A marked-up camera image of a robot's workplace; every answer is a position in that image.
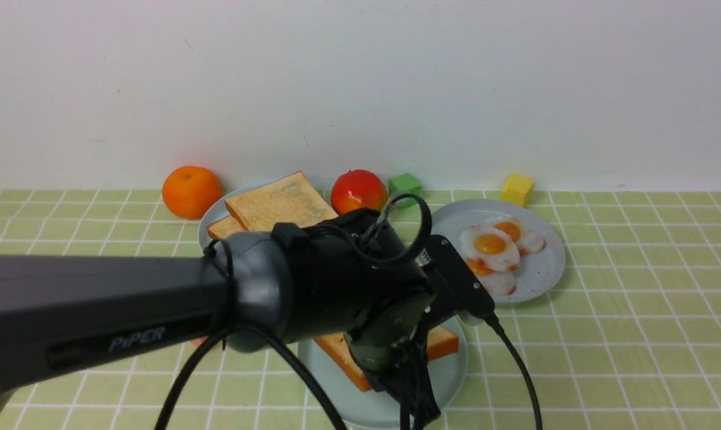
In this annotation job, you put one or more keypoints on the salmon pink cube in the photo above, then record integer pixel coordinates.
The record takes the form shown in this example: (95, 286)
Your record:
(199, 341)

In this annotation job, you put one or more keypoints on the fried egg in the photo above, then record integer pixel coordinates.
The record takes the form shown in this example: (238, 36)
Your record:
(496, 283)
(488, 250)
(527, 241)

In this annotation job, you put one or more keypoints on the light blue bread plate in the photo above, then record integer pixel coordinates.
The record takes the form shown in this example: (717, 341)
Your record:
(240, 241)

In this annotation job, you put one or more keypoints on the light blue sandwich plate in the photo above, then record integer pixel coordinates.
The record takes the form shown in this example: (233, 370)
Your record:
(377, 410)

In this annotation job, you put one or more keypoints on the toast slice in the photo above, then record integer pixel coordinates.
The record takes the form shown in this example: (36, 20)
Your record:
(441, 343)
(224, 228)
(289, 200)

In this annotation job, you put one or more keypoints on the grey egg plate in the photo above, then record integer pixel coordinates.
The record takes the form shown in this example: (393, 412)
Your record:
(538, 273)

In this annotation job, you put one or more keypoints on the red apple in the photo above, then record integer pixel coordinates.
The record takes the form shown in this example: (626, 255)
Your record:
(358, 189)

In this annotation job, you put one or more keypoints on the fried egg on plate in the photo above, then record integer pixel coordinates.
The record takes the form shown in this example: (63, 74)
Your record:
(527, 241)

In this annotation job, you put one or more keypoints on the yellow cube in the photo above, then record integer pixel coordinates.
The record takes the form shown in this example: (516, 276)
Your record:
(517, 189)

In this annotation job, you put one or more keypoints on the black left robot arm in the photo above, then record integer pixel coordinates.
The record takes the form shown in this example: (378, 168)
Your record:
(62, 314)

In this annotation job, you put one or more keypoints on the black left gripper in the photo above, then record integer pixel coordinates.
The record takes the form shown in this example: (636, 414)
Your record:
(387, 340)

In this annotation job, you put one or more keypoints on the orange fruit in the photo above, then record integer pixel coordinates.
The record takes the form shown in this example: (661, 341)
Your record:
(189, 191)

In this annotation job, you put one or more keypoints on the green cube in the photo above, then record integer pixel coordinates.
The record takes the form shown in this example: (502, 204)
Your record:
(405, 183)

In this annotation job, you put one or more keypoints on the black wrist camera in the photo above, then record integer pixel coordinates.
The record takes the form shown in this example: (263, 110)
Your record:
(457, 290)

